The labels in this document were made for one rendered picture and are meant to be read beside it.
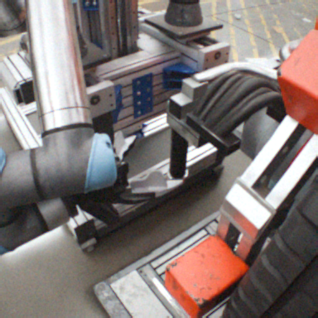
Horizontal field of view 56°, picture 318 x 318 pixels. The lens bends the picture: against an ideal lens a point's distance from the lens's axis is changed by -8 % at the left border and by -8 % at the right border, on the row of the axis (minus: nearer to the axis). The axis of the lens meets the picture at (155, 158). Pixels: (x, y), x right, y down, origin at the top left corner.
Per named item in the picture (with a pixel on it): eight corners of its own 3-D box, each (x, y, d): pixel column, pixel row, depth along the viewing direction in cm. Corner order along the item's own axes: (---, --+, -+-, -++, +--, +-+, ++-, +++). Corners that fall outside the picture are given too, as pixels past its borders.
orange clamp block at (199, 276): (241, 288, 45) (195, 324, 41) (207, 252, 49) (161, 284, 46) (252, 267, 40) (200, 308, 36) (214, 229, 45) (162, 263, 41)
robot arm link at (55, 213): (54, 239, 51) (36, 207, 56) (78, 227, 53) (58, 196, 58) (42, 213, 46) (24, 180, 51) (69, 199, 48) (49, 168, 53)
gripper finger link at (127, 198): (155, 199, 54) (103, 199, 54) (155, 204, 55) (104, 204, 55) (155, 178, 57) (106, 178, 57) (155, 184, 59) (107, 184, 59)
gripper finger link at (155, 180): (185, 175, 52) (127, 175, 52) (183, 198, 56) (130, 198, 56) (184, 161, 54) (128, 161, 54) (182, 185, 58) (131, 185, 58)
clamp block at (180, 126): (197, 150, 54) (199, 126, 50) (165, 122, 59) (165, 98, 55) (219, 139, 56) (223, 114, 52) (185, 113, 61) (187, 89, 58)
